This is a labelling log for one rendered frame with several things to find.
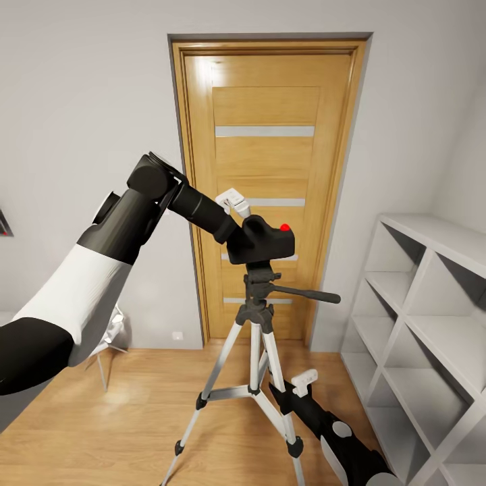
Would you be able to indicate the door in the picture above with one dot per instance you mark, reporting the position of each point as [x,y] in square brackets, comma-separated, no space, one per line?
[269,117]

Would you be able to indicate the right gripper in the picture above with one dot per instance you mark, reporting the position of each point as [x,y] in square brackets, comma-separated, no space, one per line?
[290,401]

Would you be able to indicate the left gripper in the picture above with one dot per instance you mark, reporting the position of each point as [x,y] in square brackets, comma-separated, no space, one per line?
[212,218]

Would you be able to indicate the camera tripod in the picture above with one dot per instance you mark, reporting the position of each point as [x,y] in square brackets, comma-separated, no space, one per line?
[257,289]

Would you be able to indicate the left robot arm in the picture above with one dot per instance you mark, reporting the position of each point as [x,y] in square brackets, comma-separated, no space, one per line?
[63,324]

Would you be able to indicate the digital camera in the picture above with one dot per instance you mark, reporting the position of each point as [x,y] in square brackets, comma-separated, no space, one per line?
[269,243]

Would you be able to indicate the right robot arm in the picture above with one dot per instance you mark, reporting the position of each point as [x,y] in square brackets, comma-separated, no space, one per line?
[353,463]

